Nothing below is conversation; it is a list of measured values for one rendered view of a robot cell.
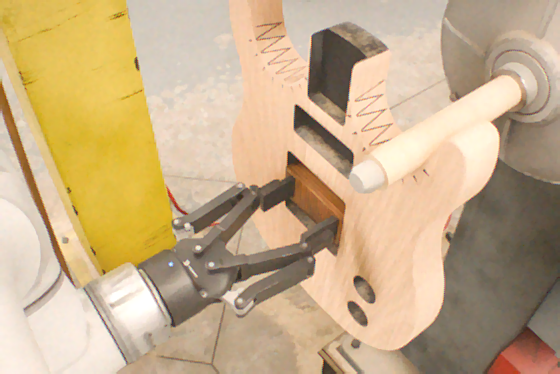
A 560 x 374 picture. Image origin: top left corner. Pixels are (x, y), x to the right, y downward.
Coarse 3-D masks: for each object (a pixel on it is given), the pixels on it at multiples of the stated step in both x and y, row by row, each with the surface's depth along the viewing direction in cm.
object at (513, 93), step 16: (496, 80) 50; (512, 80) 50; (464, 96) 49; (480, 96) 48; (496, 96) 48; (512, 96) 49; (448, 112) 47; (464, 112) 47; (480, 112) 47; (496, 112) 49; (416, 128) 45; (432, 128) 45; (448, 128) 46; (464, 128) 47; (384, 144) 44; (400, 144) 44; (416, 144) 44; (432, 144) 45; (384, 160) 43; (400, 160) 43; (416, 160) 44; (384, 176) 43; (400, 176) 44
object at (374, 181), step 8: (368, 160) 43; (360, 168) 43; (368, 168) 43; (376, 168) 43; (352, 176) 43; (360, 176) 43; (368, 176) 42; (376, 176) 43; (352, 184) 44; (360, 184) 43; (368, 184) 43; (376, 184) 43; (360, 192) 43; (368, 192) 43
